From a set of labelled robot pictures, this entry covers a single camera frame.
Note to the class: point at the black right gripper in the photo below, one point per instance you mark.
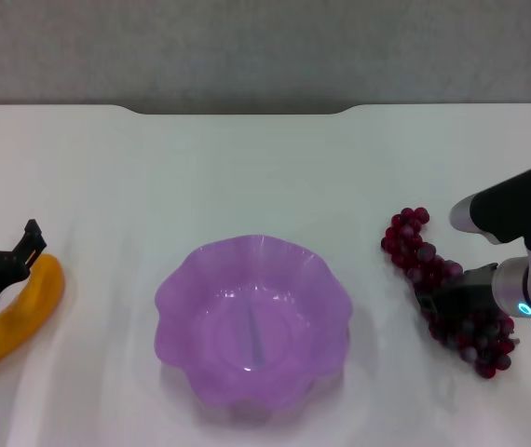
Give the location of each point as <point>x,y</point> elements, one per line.
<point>470,288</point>

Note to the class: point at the dark red grape bunch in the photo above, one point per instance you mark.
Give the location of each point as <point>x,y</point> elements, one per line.
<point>410,251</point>

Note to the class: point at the yellow banana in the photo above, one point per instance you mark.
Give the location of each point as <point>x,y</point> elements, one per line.
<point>37,302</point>

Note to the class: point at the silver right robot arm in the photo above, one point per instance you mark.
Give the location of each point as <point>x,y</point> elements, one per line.
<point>526,279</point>

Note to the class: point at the purple wavy plastic bowl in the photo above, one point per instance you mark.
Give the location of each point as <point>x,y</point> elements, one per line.
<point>228,326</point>

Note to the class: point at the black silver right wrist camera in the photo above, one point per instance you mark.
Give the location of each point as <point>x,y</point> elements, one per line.
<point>512,200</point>

